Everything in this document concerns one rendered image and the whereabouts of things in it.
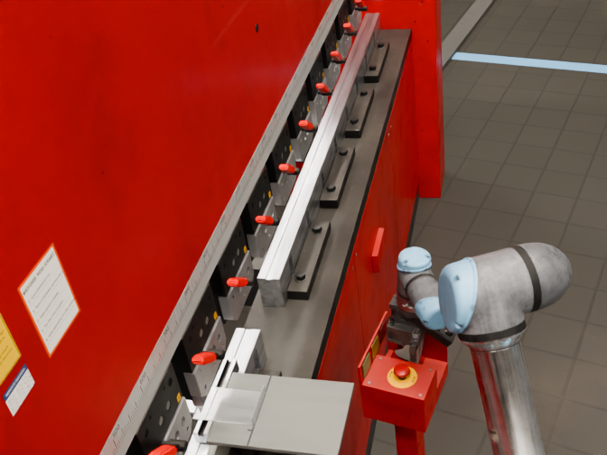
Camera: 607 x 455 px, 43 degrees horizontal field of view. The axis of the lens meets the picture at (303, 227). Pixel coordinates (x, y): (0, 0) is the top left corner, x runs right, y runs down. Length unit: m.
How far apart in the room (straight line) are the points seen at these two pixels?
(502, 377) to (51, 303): 0.74
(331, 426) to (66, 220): 0.75
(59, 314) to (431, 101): 2.72
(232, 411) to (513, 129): 3.04
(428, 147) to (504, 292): 2.39
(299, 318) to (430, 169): 1.90
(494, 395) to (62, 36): 0.87
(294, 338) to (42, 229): 1.04
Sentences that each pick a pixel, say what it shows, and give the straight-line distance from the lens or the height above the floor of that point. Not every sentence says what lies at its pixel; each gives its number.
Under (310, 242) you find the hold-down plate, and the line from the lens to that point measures 2.12.
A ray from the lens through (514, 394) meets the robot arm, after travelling 1.36.
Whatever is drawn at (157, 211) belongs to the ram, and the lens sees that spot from 1.23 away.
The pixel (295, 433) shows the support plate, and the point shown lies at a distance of 1.54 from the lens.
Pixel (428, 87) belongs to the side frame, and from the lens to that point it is 3.50.
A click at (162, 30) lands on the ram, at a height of 1.76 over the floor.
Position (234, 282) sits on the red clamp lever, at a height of 1.27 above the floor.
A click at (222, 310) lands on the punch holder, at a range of 1.56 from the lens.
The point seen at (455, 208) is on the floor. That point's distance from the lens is 3.74.
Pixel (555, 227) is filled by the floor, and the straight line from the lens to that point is 3.64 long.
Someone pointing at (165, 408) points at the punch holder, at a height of 1.24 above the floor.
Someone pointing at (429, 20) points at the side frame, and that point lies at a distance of 3.37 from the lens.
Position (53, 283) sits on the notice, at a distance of 0.99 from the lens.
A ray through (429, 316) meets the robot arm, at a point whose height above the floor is 1.04.
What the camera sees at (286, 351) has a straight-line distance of 1.87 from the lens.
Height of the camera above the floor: 2.20
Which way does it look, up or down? 36 degrees down
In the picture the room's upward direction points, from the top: 9 degrees counter-clockwise
